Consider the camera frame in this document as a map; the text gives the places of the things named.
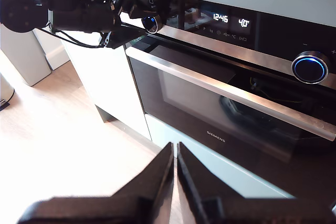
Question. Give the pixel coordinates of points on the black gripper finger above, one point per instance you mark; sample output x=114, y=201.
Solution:
x=139, y=11
x=147, y=203
x=204, y=197
x=126, y=33

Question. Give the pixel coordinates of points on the oven knob with blue symbols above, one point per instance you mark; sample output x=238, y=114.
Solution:
x=151, y=24

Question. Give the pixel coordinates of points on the black built-in oven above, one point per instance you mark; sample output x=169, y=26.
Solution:
x=199, y=98

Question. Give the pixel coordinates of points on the pale green cabinet door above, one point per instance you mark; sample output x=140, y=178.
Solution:
x=105, y=77

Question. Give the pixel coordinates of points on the white rectangular box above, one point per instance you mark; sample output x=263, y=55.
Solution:
x=21, y=56

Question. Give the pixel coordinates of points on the white round pedal bin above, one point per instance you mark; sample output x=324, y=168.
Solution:
x=5, y=90

